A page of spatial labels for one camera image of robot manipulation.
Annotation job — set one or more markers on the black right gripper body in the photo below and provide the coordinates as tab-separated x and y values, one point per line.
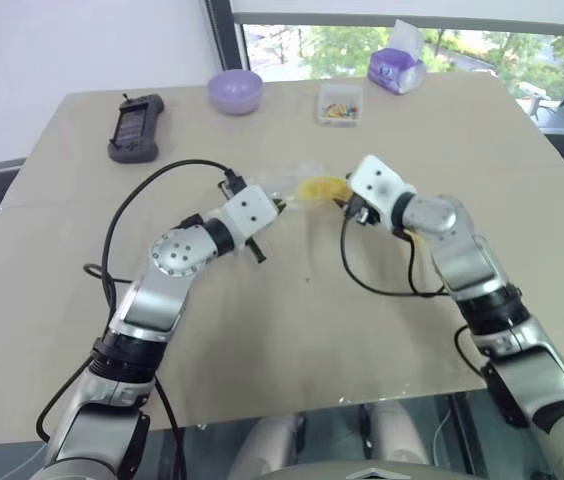
364	215

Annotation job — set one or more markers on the grey robot torso front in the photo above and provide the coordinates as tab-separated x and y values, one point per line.
372	472

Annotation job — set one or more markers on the purple plastic bowl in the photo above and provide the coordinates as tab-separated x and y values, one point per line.
234	92

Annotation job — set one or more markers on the black handheld controller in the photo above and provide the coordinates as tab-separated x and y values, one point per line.
134	127

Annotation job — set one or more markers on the black window frame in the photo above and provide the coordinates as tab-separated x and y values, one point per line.
227	30

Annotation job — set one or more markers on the grey rounded robot leg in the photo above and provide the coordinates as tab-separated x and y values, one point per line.
267	445
402	430

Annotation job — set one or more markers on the clear box of coloured pins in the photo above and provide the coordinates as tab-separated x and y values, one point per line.
339	107

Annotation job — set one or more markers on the orange snack packet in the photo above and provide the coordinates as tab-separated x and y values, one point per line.
319	189

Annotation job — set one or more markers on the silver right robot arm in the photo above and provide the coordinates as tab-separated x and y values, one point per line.
467	260

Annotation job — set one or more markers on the purple tissue pack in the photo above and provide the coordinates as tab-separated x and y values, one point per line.
392	67

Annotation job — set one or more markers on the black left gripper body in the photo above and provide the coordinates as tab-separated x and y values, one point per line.
257	251

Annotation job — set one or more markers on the clear plastic bag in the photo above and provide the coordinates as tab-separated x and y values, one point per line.
282	180

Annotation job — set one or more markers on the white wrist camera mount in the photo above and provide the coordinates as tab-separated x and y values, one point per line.
379	182
252	210

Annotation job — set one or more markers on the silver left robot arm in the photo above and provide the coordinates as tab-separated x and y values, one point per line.
172	252

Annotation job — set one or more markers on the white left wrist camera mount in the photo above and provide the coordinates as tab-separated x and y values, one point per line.
252	210

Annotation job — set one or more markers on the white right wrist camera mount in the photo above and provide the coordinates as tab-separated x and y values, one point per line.
379	182

